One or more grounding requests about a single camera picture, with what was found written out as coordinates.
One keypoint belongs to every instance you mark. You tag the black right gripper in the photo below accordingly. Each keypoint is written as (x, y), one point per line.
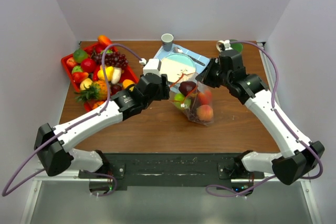
(205, 76)

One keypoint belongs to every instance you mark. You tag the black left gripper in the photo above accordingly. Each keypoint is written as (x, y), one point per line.
(164, 89)

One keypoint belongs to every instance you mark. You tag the dark purple plum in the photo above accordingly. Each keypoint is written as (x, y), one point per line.
(186, 87)

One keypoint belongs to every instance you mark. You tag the red yellow apple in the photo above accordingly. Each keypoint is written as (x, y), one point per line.
(205, 98)

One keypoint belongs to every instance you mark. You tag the clear zip bag orange zipper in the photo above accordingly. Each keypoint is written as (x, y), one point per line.
(191, 99)

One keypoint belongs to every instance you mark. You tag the dark red grape bunch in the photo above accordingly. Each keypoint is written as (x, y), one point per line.
(114, 59)

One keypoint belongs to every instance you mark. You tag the orange peach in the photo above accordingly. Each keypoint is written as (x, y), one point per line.
(205, 113)

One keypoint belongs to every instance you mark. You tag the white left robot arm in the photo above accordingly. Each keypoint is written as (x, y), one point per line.
(55, 146)

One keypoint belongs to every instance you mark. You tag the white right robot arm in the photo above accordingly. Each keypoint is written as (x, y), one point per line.
(298, 154)

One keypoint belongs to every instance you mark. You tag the floral mug green inside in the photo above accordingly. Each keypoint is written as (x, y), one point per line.
(235, 46)

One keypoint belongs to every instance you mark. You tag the orange yellow mango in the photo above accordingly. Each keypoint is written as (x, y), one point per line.
(128, 84)

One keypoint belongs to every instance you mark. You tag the blue checked cloth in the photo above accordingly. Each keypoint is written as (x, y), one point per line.
(161, 54)

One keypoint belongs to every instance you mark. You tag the cream and teal plate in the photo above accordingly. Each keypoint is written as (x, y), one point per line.
(176, 65)

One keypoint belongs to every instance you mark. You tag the metal spoon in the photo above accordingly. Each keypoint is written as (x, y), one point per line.
(179, 50)

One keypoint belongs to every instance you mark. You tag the yellow bell pepper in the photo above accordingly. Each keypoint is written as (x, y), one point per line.
(107, 71)

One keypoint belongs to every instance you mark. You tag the grey paper cup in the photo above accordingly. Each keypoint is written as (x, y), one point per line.
(167, 41)

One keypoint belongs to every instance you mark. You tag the small pineapple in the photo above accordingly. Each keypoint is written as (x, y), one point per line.
(98, 91)

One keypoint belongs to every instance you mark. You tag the small orange pumpkin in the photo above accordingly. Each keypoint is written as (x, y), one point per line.
(97, 104)

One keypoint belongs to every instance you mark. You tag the red fruit tray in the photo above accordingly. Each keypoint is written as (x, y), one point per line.
(127, 74)

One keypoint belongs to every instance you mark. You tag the red pomegranate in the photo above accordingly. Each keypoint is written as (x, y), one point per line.
(99, 48)

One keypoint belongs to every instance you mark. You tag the red strawberry fruit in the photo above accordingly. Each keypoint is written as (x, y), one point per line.
(78, 77)

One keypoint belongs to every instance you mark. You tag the green custard apple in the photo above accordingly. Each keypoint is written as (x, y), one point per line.
(76, 69)

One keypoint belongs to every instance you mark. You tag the green lime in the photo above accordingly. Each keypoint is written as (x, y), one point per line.
(79, 55)

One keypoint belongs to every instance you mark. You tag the red apple at tray left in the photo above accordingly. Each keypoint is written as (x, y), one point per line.
(71, 63)

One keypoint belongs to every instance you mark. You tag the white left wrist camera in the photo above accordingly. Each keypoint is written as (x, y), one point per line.
(151, 66)

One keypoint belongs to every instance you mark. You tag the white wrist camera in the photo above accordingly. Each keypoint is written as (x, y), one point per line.
(151, 66)
(227, 45)

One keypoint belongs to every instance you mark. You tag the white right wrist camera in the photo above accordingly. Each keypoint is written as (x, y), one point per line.
(227, 45)

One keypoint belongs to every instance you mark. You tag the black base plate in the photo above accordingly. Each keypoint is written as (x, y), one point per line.
(175, 169)

